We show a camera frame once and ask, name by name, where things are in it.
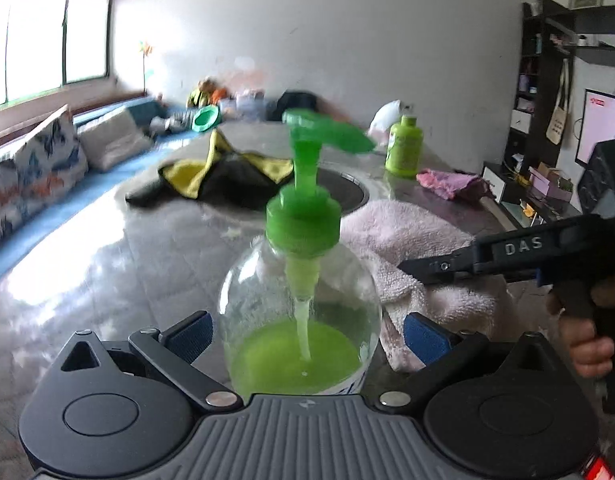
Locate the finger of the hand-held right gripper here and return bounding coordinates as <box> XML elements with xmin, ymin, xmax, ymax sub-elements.
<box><xmin>397</xmin><ymin>245</ymin><xmax>478</xmax><ymax>286</ymax></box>

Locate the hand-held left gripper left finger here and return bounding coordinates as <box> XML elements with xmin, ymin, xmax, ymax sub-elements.
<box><xmin>60</xmin><ymin>310</ymin><xmax>242</xmax><ymax>411</ymax></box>

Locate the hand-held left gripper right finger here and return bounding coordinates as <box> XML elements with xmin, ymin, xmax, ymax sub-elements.
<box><xmin>377</xmin><ymin>311</ymin><xmax>557</xmax><ymax>409</ymax></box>

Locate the pale pink towel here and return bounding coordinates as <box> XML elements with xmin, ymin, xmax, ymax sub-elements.
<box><xmin>337</xmin><ymin>198</ymin><xmax>514</xmax><ymax>374</ymax></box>

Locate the green pump soap bottle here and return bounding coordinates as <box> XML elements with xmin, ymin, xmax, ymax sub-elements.
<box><xmin>216</xmin><ymin>108</ymin><xmax>383</xmax><ymax>399</ymax></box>

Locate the person's right hand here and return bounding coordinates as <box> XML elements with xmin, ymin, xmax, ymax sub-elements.
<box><xmin>544</xmin><ymin>272</ymin><xmax>615</xmax><ymax>379</ymax></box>

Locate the small pink box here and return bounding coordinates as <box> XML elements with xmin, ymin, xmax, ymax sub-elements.
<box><xmin>527</xmin><ymin>162</ymin><xmax>574</xmax><ymax>204</ymax></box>

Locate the pink rag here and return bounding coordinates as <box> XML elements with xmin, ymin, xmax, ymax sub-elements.
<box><xmin>416</xmin><ymin>168</ymin><xmax>496</xmax><ymax>202</ymax></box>

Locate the lime green bottle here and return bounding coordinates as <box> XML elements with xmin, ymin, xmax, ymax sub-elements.
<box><xmin>384</xmin><ymin>114</ymin><xmax>425</xmax><ymax>177</ymax></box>

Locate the beige tote bag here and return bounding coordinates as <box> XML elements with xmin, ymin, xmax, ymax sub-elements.
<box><xmin>545</xmin><ymin>59</ymin><xmax>573</xmax><ymax>146</ymax></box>

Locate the monitor screen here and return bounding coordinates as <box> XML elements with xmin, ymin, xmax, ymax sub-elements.
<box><xmin>574</xmin><ymin>88</ymin><xmax>615</xmax><ymax>167</ymax></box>

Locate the black stick-shaped object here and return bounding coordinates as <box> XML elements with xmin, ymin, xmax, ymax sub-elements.
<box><xmin>124</xmin><ymin>179</ymin><xmax>164</xmax><ymax>207</ymax></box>

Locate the yellow and grey cloth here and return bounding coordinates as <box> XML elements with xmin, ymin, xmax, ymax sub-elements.
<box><xmin>158</xmin><ymin>129</ymin><xmax>295</xmax><ymax>207</ymax></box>

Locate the white plastic bag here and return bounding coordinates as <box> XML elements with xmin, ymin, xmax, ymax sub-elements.
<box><xmin>369</xmin><ymin>99</ymin><xmax>409</xmax><ymax>144</ymax></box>

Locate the dark wooden shelf unit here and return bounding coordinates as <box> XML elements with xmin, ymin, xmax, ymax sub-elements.
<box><xmin>501</xmin><ymin>0</ymin><xmax>615</xmax><ymax>192</ymax></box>

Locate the white pillow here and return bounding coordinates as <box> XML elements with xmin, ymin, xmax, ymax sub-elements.
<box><xmin>76</xmin><ymin>107</ymin><xmax>157</xmax><ymax>172</ymax></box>

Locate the black and white plush toy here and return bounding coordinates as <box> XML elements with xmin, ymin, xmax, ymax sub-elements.
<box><xmin>150</xmin><ymin>114</ymin><xmax>189</xmax><ymax>134</ymax></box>

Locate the green plastic bowl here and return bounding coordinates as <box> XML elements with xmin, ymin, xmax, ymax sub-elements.
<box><xmin>192</xmin><ymin>106</ymin><xmax>223</xmax><ymax>134</ymax></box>

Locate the black bag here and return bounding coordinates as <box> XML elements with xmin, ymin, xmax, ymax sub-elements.
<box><xmin>276</xmin><ymin>90</ymin><xmax>319</xmax><ymax>122</ymax></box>

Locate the butterfly print pillow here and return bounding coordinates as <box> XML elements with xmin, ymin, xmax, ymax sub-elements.
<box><xmin>0</xmin><ymin>104</ymin><xmax>89</xmax><ymax>257</ymax></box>

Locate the clear plastic storage box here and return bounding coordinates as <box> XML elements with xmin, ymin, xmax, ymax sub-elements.
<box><xmin>232</xmin><ymin>90</ymin><xmax>269</xmax><ymax>122</ymax></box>

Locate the teddy bear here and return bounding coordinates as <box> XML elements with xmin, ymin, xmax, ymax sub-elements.
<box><xmin>188</xmin><ymin>78</ymin><xmax>214</xmax><ymax>109</ymax></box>

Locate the colourful pinwheel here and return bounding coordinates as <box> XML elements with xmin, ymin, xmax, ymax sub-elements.
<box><xmin>136</xmin><ymin>42</ymin><xmax>156</xmax><ymax>97</ymax></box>

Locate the window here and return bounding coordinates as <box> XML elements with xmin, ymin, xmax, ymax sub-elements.
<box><xmin>0</xmin><ymin>0</ymin><xmax>119</xmax><ymax>113</ymax></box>

